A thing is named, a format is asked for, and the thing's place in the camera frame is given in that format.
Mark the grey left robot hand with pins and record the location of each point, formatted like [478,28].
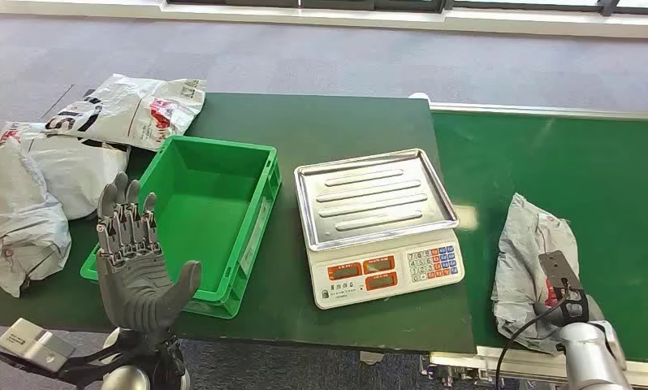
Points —
[133,290]

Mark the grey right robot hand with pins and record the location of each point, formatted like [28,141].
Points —
[550,312]

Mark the grey courier package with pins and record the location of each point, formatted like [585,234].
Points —
[517,258]

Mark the white package with red print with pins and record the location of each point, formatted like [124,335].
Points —
[76,172]

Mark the large crumpled white package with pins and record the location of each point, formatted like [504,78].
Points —
[17,226]

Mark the white package with black print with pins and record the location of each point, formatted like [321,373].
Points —
[125,107]

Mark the steel weighing tray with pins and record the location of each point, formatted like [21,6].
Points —
[372,199]

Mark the green plastic crate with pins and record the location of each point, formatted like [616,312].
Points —
[205,215]

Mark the green conveyor belt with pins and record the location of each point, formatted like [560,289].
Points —
[598,177]

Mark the white electronic scale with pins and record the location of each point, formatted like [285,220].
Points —
[356,285]

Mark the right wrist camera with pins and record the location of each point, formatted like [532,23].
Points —
[559,272]

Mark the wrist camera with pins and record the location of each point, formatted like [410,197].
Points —
[33,344]
[559,272]

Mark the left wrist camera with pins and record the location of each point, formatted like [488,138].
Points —
[33,344]

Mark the dark window frame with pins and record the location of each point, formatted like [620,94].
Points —
[356,4]

